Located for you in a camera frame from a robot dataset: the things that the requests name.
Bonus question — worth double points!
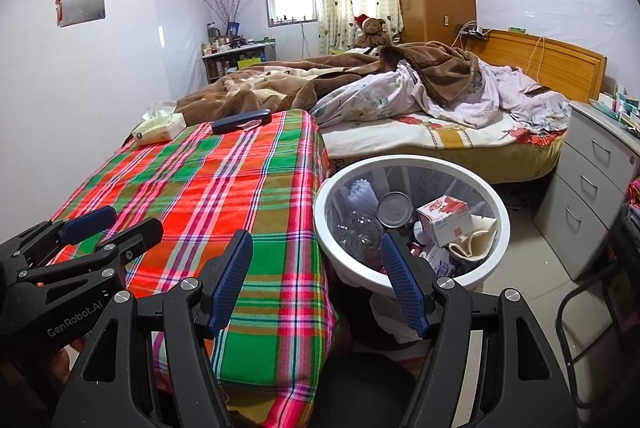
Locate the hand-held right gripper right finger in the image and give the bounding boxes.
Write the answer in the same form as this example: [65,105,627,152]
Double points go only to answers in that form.
[380,229,578,428]

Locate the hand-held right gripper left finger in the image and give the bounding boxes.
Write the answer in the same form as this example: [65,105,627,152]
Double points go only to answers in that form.
[52,229,254,428]

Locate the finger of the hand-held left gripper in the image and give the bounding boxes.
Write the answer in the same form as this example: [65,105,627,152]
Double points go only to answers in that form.
[15,218,165,289]
[0,206,118,271]

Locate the clear plastic bottle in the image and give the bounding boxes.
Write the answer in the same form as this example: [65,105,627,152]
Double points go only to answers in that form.
[331,207,385,259]

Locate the pink metal can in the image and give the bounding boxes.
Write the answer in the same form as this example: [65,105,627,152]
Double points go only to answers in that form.
[376,191,419,229]

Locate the white trash bin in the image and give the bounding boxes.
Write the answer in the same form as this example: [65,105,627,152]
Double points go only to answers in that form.
[312,156,511,344]

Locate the red white carton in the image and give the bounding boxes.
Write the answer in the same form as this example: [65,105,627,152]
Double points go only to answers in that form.
[416,198,473,249]

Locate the cream cloth bag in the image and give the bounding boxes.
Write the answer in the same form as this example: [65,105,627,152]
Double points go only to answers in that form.
[448,217,498,262]

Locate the white foam net sleeve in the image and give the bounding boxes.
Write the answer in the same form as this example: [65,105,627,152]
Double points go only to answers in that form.
[347,178,378,215]

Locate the person's left hand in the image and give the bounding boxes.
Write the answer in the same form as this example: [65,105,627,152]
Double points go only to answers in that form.
[47,338,88,389]

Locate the plaid tablecloth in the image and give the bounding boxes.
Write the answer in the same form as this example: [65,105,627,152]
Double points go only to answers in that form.
[50,108,341,414]

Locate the green tissue pack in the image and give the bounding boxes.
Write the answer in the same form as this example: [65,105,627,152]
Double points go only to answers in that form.
[131,100,187,146]

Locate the printed bed sheet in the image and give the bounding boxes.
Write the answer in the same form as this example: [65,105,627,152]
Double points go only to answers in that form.
[320,113,568,159]

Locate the dark blue glasses case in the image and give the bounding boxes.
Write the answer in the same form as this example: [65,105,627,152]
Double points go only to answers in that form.
[211,109,273,135]

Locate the black metal chair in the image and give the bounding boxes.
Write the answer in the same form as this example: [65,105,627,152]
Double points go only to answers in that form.
[555,203,640,404]

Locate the white floral quilt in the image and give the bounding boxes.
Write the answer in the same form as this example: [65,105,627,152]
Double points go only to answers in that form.
[310,60,571,133]

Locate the brown blanket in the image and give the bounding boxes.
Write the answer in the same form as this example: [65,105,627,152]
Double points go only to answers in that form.
[172,42,488,119]

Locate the grey drawer nightstand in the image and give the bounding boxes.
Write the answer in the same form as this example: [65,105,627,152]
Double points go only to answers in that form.
[532,100,640,281]

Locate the grey shelf with bottles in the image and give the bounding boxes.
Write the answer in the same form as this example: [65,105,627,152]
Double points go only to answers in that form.
[201,42,277,83]

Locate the vase with branches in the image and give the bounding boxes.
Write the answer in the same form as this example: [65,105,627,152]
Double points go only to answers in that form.
[202,0,261,41]

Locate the teddy bear with red hat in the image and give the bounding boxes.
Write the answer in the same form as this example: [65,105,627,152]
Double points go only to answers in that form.
[353,14,393,48]

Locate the wooden bed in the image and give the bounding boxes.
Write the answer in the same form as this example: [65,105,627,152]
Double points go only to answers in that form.
[172,29,608,183]

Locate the group of small boxes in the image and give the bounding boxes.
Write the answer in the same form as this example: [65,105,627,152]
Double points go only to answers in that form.
[592,85,640,129]

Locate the small window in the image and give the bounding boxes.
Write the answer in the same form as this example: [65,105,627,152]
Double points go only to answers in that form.
[264,0,318,27]

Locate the white charging cable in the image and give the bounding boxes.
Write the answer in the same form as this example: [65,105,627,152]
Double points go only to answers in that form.
[530,35,548,83]

